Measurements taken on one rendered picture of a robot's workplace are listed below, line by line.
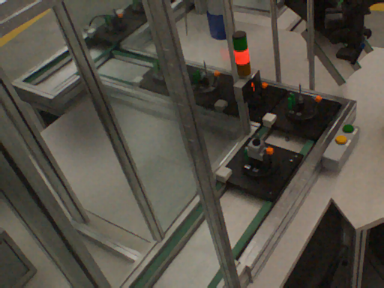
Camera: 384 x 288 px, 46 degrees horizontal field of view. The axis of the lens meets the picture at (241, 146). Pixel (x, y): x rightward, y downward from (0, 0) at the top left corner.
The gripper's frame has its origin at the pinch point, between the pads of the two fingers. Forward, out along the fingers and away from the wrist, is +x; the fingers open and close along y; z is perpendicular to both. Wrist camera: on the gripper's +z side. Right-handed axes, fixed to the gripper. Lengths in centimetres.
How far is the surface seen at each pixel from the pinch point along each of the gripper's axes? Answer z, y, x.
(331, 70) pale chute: 15.0, -15.8, 19.6
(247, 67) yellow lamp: 29.4, 25.2, -3.9
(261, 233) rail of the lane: 5, 65, 29
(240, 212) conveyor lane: 18, 58, 34
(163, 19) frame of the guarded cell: -2, 89, -60
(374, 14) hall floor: 75, -258, 125
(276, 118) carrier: 26.9, 13.2, 28.1
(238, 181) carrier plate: 23, 49, 28
